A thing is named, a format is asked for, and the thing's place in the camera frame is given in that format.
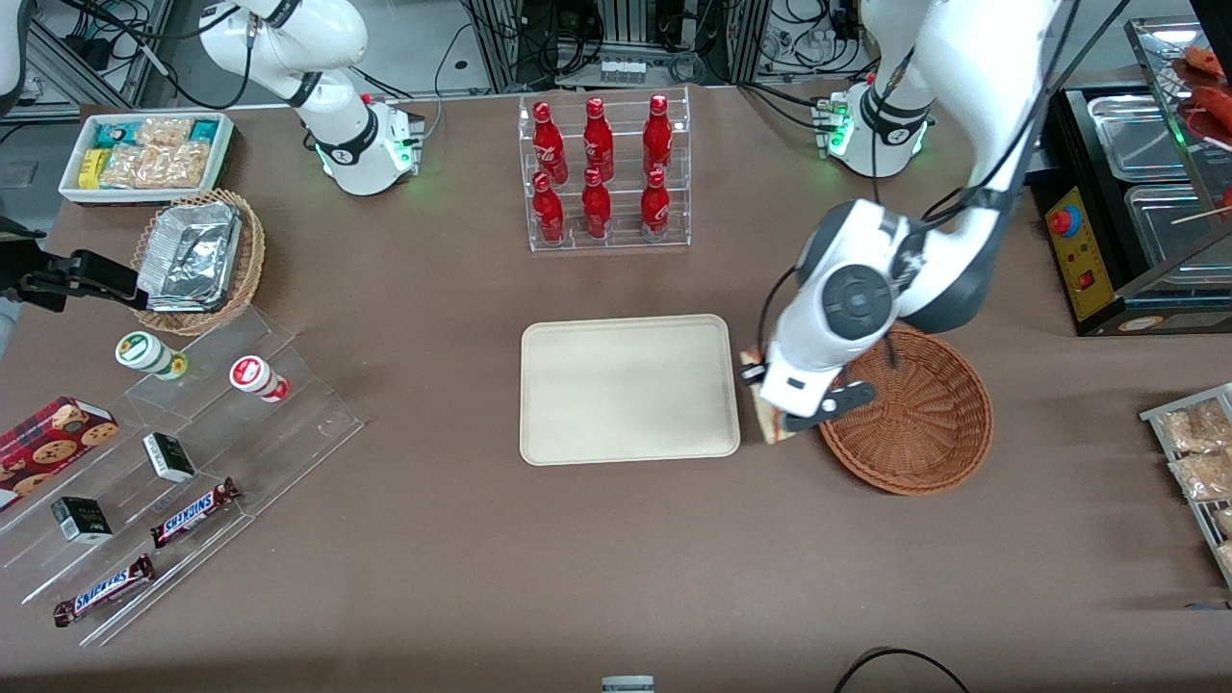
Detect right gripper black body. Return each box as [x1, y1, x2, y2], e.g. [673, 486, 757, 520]
[0, 217, 59, 314]

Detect triangular sandwich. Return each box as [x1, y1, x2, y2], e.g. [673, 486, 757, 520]
[738, 347, 799, 446]

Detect beige plastic tray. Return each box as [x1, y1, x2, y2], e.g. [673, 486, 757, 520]
[520, 314, 741, 467]

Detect dark brown wicker basket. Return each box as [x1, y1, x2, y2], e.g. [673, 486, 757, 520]
[816, 321, 993, 496]

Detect light tan wicker basket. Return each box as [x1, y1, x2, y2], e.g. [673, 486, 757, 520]
[130, 190, 267, 337]

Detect green lid yogurt cup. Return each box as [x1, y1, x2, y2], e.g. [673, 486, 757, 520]
[115, 331, 190, 380]

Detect silver foil packets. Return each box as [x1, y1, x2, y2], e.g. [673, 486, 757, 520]
[137, 201, 243, 312]

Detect large clear cracker bag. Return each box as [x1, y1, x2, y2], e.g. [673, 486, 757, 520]
[100, 142, 210, 190]

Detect small clear cracker bag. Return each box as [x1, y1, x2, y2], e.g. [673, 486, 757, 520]
[135, 116, 194, 147]

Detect white rectangular snack bin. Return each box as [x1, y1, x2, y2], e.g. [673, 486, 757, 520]
[58, 113, 235, 206]

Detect red lid yogurt cup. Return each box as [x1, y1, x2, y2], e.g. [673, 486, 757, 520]
[229, 355, 291, 403]

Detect red tartan cookie box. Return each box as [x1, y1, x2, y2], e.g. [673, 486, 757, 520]
[0, 397, 120, 512]

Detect clear acrylic bottle rack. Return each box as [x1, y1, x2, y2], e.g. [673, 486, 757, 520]
[518, 87, 692, 253]

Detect small black carton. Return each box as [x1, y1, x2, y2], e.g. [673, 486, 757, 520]
[51, 496, 115, 545]
[142, 432, 197, 483]

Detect red cola bottle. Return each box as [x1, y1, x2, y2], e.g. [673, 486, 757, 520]
[643, 93, 673, 176]
[640, 167, 671, 240]
[583, 96, 615, 182]
[532, 101, 569, 184]
[581, 167, 612, 239]
[532, 171, 566, 244]

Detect clear acrylic stepped shelf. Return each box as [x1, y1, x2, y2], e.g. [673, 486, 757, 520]
[0, 306, 365, 648]

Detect Snickers chocolate bar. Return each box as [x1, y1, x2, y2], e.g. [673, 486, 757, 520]
[149, 478, 242, 550]
[53, 554, 157, 629]

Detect black food warmer cabinet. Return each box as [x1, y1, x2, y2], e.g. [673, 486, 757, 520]
[1028, 14, 1232, 337]

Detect stainless steel pan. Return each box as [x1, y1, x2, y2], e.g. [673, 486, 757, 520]
[1123, 182, 1232, 268]
[1087, 92, 1196, 183]

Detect red sausages on skewers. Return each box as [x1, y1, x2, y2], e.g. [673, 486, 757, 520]
[1176, 44, 1232, 147]

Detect black cable loop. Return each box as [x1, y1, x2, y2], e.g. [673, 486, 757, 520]
[833, 648, 973, 693]

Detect grey wire rack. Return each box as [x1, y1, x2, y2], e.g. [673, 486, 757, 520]
[1140, 383, 1232, 589]

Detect aluminium equipment frame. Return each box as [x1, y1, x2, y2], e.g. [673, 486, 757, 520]
[462, 0, 771, 93]

